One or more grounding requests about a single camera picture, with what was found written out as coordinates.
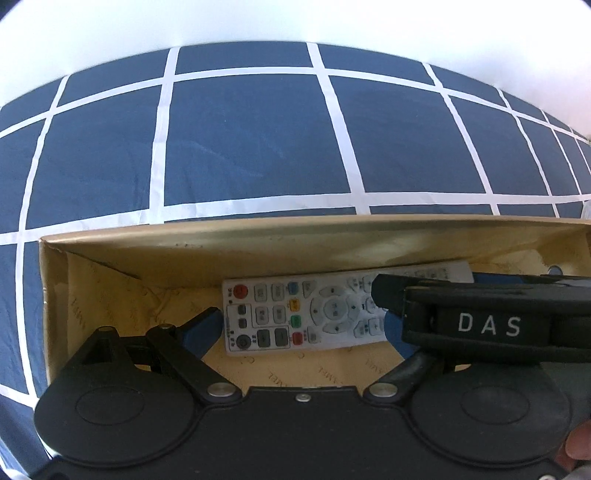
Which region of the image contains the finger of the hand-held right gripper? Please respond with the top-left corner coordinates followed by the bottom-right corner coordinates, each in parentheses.
top-left (370, 274), bottom-right (591, 366)
top-left (471, 265), bottom-right (591, 289)

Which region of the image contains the white remote with coloured buttons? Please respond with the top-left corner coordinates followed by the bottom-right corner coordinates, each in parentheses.
top-left (222, 260), bottom-right (474, 355)

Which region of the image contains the blue checked bedsheet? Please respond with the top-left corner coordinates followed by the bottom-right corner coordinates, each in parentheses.
top-left (0, 41), bottom-right (591, 480)

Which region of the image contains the person's right hand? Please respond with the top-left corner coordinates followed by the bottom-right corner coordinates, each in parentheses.
top-left (555, 414), bottom-right (591, 472)

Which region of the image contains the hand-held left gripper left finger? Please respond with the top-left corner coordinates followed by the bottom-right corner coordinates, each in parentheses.
top-left (69, 307), bottom-right (243, 407)

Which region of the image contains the tan cardboard box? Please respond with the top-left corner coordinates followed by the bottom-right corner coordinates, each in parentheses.
top-left (39, 215), bottom-right (591, 400)

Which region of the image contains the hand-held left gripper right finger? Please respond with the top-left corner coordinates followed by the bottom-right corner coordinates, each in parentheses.
top-left (365, 312), bottom-right (468, 403)

